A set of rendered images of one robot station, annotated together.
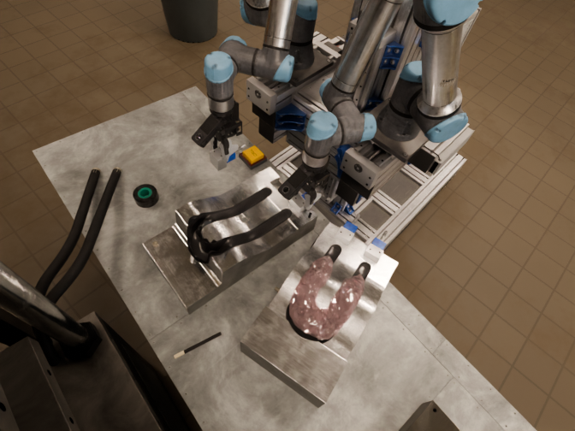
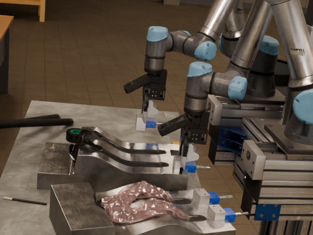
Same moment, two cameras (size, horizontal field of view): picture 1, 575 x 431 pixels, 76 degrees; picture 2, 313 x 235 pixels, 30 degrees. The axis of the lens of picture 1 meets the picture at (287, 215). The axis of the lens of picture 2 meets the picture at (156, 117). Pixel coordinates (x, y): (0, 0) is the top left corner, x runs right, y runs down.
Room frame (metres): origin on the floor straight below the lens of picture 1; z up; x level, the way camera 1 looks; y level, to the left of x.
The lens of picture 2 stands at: (-0.74, -1.18, 1.72)
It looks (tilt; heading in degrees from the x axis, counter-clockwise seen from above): 20 degrees down; 41
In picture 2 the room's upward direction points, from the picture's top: 7 degrees clockwise
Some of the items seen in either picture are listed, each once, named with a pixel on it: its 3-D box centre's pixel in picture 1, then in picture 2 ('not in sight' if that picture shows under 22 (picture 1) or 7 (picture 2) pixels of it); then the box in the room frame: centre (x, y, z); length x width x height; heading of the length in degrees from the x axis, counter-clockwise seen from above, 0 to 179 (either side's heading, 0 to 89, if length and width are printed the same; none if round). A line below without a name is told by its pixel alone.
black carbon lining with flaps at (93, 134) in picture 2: (239, 221); (119, 148); (0.59, 0.15, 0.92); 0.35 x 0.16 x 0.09; 138
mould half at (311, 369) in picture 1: (326, 300); (142, 215); (0.41, -0.16, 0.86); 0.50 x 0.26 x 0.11; 155
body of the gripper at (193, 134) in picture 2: (312, 171); (194, 125); (0.74, -0.05, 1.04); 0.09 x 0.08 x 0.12; 138
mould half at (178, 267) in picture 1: (233, 229); (113, 159); (0.59, 0.16, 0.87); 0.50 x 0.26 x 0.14; 138
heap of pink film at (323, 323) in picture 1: (327, 292); (144, 201); (0.42, -0.15, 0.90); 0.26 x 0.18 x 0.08; 155
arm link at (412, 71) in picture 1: (417, 86); not in sight; (1.01, -0.33, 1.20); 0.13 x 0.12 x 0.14; 26
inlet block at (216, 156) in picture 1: (229, 153); (153, 122); (0.85, 0.24, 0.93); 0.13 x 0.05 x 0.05; 138
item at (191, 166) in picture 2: (309, 198); (192, 166); (0.75, -0.06, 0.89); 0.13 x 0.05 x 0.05; 138
